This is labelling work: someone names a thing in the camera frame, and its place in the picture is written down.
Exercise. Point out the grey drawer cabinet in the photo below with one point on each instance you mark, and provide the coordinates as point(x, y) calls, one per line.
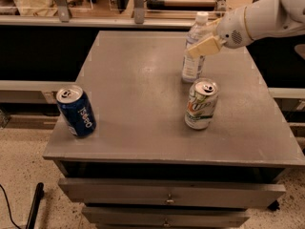
point(133, 79)

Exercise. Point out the lower grey drawer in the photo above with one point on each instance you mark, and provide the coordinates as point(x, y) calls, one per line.
point(163, 218)

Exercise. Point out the clear blue-label plastic bottle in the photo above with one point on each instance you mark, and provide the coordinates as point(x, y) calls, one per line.
point(192, 67)

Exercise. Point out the white green 7up can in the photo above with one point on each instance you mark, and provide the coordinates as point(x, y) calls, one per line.
point(203, 96)

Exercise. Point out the black cabinet caster wheel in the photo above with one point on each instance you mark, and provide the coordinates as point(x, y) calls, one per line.
point(274, 206)

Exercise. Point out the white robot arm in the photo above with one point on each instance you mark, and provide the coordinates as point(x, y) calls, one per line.
point(274, 18)

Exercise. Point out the blue pepsi can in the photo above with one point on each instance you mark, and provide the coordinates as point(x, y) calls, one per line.
point(74, 105)

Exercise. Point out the grey drawer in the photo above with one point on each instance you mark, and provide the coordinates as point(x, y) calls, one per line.
point(163, 218)
point(171, 192)

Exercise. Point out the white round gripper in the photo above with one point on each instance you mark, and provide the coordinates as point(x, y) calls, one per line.
point(231, 29)

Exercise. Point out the upper grey drawer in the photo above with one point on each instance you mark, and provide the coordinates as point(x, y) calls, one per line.
point(171, 192)

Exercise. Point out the metal window frame rail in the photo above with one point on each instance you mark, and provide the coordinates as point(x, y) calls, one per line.
point(148, 14)

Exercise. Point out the black pole on floor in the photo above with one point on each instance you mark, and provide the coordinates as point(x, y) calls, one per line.
point(38, 195)

